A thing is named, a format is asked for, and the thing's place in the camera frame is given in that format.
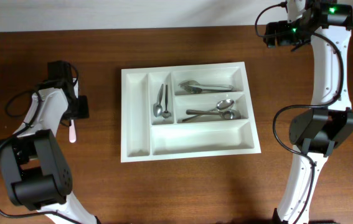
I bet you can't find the right black cable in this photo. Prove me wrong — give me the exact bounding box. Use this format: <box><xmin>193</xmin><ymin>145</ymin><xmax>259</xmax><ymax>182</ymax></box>
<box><xmin>254</xmin><ymin>1</ymin><xmax>345</xmax><ymax>224</ymax></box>

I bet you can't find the white plastic knife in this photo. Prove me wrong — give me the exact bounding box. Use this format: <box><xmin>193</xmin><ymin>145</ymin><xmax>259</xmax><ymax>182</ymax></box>
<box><xmin>68</xmin><ymin>83</ymin><xmax>78</xmax><ymax>143</ymax></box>

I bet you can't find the small steel teaspoon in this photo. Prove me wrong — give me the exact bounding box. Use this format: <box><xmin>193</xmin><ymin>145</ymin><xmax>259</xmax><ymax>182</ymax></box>
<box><xmin>153</xmin><ymin>84</ymin><xmax>164</xmax><ymax>117</ymax></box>
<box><xmin>162</xmin><ymin>85</ymin><xmax>171</xmax><ymax>119</ymax></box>

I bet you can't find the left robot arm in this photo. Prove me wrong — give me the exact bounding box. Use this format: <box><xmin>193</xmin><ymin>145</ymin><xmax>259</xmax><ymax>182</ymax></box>
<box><xmin>0</xmin><ymin>60</ymin><xmax>99</xmax><ymax>223</ymax></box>

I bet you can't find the white plastic cutlery tray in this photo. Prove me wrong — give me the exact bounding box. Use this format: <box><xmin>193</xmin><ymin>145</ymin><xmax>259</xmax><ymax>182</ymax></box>
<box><xmin>121</xmin><ymin>62</ymin><xmax>261</xmax><ymax>162</ymax></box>

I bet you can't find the large steel spoon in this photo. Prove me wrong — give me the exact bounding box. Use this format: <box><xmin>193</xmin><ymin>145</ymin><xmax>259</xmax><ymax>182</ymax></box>
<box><xmin>186</xmin><ymin>110</ymin><xmax>241</xmax><ymax>120</ymax></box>
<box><xmin>181</xmin><ymin>99</ymin><xmax>235</xmax><ymax>123</ymax></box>

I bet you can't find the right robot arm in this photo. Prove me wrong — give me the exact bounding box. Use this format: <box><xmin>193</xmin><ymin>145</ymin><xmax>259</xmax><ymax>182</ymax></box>
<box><xmin>260</xmin><ymin>1</ymin><xmax>353</xmax><ymax>223</ymax></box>

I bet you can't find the steel fork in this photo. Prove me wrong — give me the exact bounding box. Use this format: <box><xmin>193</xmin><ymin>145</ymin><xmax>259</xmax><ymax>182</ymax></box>
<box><xmin>179</xmin><ymin>80</ymin><xmax>234</xmax><ymax>90</ymax></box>
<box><xmin>182</xmin><ymin>85</ymin><xmax>233</xmax><ymax>94</ymax></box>

